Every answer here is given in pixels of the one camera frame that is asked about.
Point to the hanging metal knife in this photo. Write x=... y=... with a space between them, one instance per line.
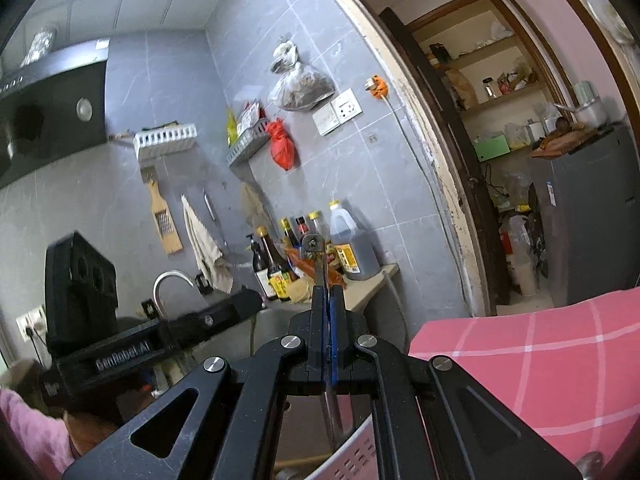
x=211 y=207

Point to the soy sauce bottle yellow label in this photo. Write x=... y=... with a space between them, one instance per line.
x=280 y=282

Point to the yellow packet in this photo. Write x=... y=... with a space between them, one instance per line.
x=232 y=130

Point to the dark wooden door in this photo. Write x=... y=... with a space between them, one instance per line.
x=480 y=220

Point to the red and white packet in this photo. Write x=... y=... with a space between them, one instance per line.
x=250 y=117

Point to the white wall socket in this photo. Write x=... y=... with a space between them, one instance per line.
x=32 y=325
x=347 y=105

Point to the beige hanging towel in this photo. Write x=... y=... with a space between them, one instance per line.
x=207 y=255

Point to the person's left forearm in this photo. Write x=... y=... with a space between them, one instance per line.
x=30 y=430

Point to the pink checkered tablecloth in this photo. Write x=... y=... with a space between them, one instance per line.
x=525 y=360

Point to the orange wall hook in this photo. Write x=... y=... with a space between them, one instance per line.
x=376 y=86

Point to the black range hood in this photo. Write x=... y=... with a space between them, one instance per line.
x=50 y=110

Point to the wooden cutting board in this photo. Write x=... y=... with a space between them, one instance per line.
x=560 y=146

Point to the dark pump bottle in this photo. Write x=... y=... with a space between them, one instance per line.
x=260 y=275

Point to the white wall switch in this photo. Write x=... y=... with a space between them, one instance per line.
x=326 y=119

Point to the red cap dark bottle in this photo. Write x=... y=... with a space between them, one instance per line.
x=301 y=227

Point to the wooden slicer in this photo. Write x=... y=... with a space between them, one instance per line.
x=167 y=230

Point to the large dark liquid jug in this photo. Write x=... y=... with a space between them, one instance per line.
x=357 y=250

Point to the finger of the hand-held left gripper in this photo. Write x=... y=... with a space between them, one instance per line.
x=215 y=317

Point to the slim yellow cap bottle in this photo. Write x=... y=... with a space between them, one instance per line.
x=287 y=232

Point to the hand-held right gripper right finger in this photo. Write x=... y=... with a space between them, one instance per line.
x=336 y=350

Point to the wooden shelf unit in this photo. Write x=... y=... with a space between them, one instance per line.
x=492 y=47

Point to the person's left hand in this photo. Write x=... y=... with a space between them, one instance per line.
x=92 y=435

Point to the white plastic wall rack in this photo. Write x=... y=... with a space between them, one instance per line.
x=165 y=141

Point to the brown paper bag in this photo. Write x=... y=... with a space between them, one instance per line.
x=461 y=89

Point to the green box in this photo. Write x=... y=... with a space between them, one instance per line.
x=491 y=148

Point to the beige hanging cloth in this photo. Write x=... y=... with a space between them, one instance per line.
x=254 y=207

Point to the white sack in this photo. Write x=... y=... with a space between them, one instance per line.
x=520 y=260

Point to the cream door frame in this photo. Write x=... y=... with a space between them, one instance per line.
x=445 y=175

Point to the yellow cap bottle red label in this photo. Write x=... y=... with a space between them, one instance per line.
x=316 y=220

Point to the red plastic bag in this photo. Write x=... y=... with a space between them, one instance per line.
x=282 y=147

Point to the metal wall shelf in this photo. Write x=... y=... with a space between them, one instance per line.
x=247 y=150

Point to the steel faucet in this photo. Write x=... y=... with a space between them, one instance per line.
x=165 y=280

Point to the bag of dried goods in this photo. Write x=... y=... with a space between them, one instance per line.
x=302 y=87

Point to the metal peeler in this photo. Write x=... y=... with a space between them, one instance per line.
x=314 y=245

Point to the grey refrigerator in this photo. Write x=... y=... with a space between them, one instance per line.
x=585 y=220

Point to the glass jar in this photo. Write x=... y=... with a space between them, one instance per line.
x=489 y=88

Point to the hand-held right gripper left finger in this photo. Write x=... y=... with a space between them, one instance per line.
x=317 y=340

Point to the white plastic basket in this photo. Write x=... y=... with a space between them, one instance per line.
x=350 y=460

